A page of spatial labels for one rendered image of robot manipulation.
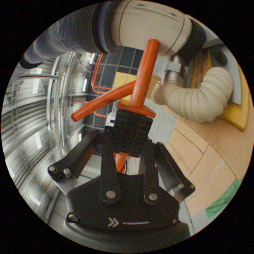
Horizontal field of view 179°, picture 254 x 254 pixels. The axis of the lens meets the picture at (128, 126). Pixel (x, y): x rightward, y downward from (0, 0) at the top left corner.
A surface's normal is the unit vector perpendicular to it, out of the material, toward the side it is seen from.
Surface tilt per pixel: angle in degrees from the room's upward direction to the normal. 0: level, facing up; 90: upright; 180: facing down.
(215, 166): 0
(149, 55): 77
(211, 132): 2
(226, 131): 2
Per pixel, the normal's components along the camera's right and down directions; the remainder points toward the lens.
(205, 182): -0.98, -0.20
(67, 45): -0.22, 0.98
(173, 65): -0.49, 0.19
